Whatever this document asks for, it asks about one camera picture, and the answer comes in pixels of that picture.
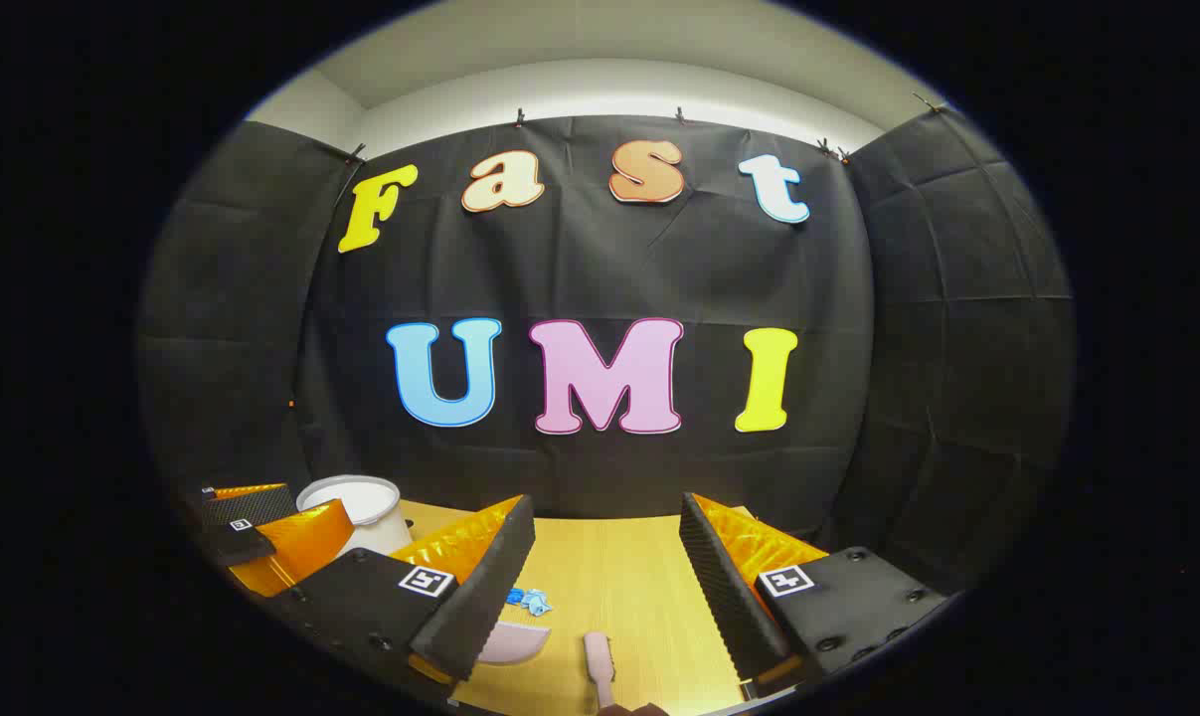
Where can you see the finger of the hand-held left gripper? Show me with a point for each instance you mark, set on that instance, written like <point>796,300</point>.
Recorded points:
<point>296,547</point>
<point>252,507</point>

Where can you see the light blue trash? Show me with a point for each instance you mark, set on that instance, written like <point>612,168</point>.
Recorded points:
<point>538,602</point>

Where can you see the lavender plastic dustpan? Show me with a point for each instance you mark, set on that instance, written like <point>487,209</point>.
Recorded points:
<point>515,641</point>

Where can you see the wooden desktop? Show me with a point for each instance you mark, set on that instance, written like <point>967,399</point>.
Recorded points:
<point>639,577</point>

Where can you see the row of black cloth clips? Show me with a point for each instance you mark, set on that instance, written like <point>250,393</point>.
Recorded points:
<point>520,117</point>

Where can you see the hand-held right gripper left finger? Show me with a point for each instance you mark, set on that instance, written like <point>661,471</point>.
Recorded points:
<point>490,587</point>

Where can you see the black backdrop cloth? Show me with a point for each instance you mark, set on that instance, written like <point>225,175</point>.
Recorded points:
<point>600,268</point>

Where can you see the dark blue trash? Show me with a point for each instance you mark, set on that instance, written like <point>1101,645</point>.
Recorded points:
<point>515,595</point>

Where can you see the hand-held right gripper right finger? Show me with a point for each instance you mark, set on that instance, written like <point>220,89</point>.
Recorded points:
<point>719,587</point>

